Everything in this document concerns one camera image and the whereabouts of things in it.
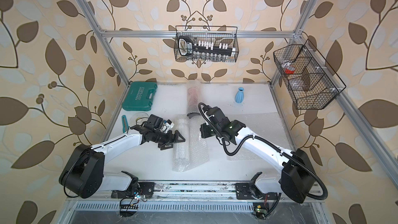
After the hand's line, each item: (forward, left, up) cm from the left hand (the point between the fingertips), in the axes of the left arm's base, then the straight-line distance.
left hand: (178, 141), depth 83 cm
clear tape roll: (+20, +30, -9) cm, 37 cm away
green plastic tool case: (+35, +32, -4) cm, 47 cm away
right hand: (+4, -12, +7) cm, 14 cm away
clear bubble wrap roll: (-5, -9, -1) cm, 10 cm away
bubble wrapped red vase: (+31, -7, +2) cm, 32 cm away
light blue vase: (+32, -37, +1) cm, 49 cm away
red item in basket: (+29, -59, +27) cm, 71 cm away
